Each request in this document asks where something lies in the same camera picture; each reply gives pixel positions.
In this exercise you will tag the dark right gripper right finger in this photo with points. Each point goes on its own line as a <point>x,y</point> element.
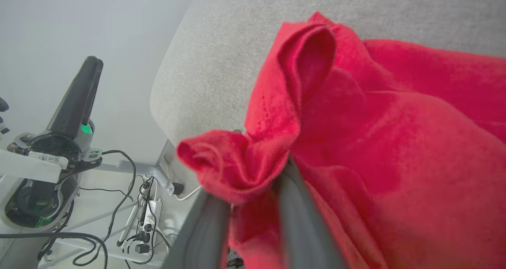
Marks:
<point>304,229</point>

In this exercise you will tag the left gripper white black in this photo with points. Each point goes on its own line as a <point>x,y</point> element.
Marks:
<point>55,150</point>

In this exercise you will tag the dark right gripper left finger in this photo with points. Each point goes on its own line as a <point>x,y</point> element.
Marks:
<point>205,237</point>

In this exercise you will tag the red and white jersey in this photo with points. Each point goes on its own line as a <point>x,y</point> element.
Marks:
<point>395,142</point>

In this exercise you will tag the white power strip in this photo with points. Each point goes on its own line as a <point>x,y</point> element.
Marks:
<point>151,217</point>

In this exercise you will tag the black power plug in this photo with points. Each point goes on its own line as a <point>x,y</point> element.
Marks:
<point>142,248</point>

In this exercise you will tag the grey fabric table surface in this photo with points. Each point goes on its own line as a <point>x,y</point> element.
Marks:
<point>237,43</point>

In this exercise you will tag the grey metal frame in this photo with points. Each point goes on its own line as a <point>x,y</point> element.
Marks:
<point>134,168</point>

